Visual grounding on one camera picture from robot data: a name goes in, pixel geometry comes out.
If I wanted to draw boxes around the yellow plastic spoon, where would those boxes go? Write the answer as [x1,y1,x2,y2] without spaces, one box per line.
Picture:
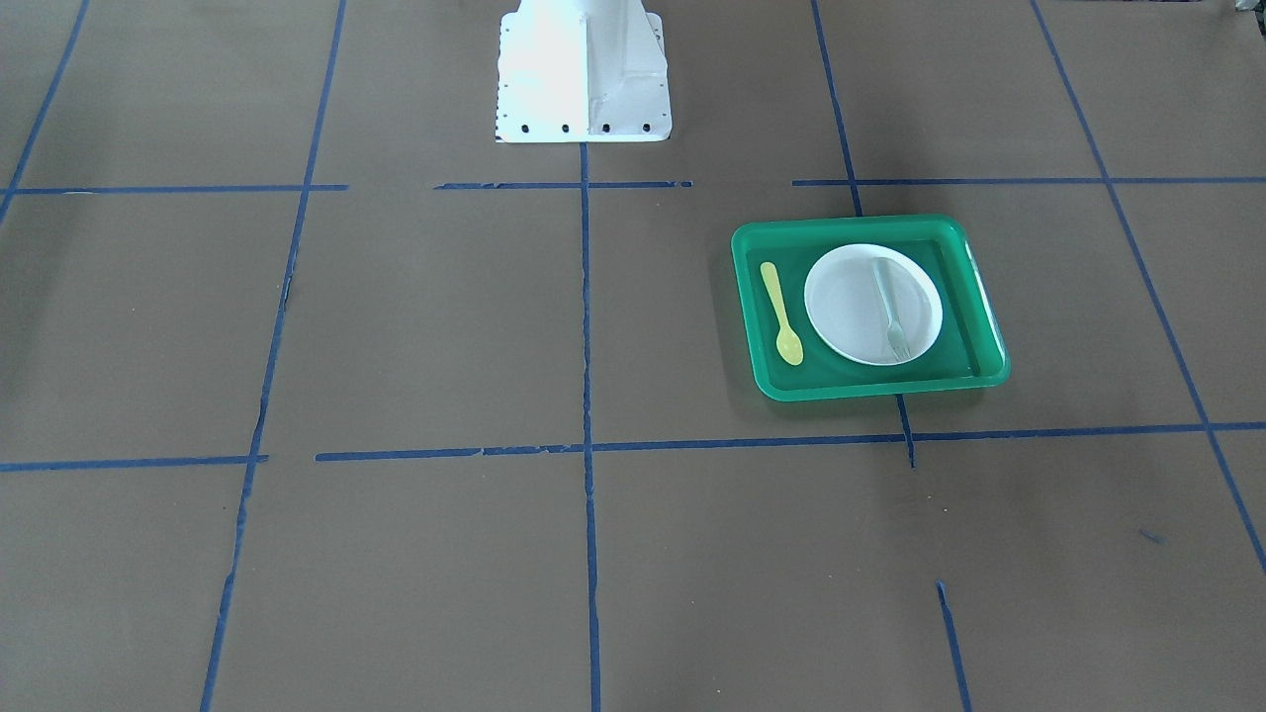
[760,261,804,367]

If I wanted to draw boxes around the white round plate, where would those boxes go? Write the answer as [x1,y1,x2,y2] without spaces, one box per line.
[803,243,944,367]

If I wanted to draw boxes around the pale blue plastic fork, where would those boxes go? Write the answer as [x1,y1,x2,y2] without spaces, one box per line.
[871,257,912,362]

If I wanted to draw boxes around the green plastic tray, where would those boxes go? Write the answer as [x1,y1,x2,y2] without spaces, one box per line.
[730,215,1010,402]

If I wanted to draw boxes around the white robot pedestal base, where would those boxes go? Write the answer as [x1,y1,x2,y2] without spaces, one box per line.
[495,1,674,143]

